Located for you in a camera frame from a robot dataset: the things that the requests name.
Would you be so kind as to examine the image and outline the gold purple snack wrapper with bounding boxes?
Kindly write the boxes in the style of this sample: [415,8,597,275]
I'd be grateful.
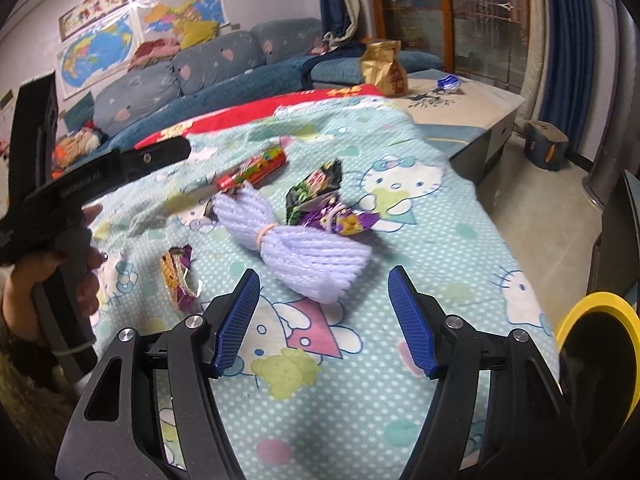
[160,244,201,311]

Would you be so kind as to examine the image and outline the blue curtain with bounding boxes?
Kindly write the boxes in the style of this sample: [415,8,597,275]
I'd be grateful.
[316,0,358,43]
[542,0,621,156]

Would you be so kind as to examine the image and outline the dark green snack wrapper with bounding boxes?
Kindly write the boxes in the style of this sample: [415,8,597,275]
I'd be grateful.
[285,158,343,226]

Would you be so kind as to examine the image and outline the blue sofa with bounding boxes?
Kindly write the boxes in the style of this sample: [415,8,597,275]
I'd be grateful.
[50,17,443,161]

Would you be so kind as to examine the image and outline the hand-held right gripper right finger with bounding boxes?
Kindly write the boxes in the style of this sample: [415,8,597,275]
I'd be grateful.
[388,266,586,480]

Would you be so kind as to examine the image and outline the cat print blanket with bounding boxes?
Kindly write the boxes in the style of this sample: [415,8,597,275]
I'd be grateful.
[92,92,561,480]

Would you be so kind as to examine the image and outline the yellow pillow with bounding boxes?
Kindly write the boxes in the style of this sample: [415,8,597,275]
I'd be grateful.
[180,22,221,51]

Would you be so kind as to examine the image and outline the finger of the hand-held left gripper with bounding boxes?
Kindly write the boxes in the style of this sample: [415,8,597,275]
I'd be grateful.
[117,137,193,177]

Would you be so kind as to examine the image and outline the country map poster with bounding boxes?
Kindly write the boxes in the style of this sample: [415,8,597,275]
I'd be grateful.
[137,0,231,41]

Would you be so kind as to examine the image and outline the red blanket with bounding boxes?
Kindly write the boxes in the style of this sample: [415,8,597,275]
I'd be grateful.
[132,84,381,148]

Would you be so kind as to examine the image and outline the world map poster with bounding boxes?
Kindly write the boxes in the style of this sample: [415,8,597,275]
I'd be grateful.
[56,12,137,101]

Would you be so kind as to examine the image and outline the yellow trash bin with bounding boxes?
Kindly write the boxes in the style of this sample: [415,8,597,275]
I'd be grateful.
[555,292,640,441]

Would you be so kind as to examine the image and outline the silver tower air conditioner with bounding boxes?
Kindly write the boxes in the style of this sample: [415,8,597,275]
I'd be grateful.
[582,125,636,211]

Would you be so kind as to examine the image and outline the grey coffee table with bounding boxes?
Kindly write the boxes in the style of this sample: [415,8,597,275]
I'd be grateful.
[400,71,527,186]

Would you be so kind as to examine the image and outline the grey heart print sofa cushion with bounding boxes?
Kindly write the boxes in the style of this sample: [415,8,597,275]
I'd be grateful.
[172,30,266,96]
[252,17,323,66]
[92,62,181,136]

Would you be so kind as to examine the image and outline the red snack wrapper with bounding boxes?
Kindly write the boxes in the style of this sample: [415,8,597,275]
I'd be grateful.
[216,144,289,193]

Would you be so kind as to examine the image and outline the pile of clothes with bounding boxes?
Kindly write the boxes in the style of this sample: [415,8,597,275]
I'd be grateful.
[127,39,181,72]

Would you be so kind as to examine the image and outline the brown paper bag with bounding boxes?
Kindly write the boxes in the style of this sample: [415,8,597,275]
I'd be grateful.
[360,39,408,98]

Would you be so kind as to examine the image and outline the wooden glass sliding door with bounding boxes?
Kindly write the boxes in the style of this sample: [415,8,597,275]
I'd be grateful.
[365,0,533,93]

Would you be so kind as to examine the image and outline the dark blue garment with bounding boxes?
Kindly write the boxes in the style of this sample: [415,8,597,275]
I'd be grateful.
[300,42,371,86]

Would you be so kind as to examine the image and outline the calligraphy banner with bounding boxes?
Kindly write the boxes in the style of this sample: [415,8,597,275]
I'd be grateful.
[59,0,128,41]

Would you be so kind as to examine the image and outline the person's left forearm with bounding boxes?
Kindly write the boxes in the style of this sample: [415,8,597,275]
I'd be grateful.
[0,310,76,421]

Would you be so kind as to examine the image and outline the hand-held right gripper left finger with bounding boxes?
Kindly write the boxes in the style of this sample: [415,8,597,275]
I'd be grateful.
[60,269,261,480]

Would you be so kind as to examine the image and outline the blue storage stool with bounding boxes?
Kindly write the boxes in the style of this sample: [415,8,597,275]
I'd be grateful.
[523,120,571,171]

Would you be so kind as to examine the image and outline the white yarn bundle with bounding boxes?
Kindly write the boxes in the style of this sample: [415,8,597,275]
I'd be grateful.
[212,181,373,306]

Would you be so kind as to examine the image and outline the person's left hand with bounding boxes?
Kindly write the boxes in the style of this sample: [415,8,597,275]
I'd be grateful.
[0,205,105,339]

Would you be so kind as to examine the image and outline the colourful cloth pile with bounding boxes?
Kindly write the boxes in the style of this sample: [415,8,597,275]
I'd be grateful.
[52,127,108,171]

